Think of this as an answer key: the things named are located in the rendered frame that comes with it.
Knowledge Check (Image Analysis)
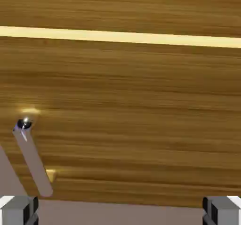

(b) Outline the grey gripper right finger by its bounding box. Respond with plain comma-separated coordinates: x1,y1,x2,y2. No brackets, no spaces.
202,195,241,225

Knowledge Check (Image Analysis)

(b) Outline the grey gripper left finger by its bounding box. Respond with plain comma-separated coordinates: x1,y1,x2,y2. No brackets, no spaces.
0,195,40,225

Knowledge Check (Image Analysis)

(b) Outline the wooden cabinet door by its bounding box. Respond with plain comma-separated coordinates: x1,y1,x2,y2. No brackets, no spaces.
0,0,241,39
0,36,241,209

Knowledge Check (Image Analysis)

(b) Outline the wooden cabinet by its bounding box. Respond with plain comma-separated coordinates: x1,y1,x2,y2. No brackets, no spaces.
0,0,241,209

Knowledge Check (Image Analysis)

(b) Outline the metal bar door handle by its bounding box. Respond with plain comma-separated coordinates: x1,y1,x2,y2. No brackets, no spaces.
12,115,54,198

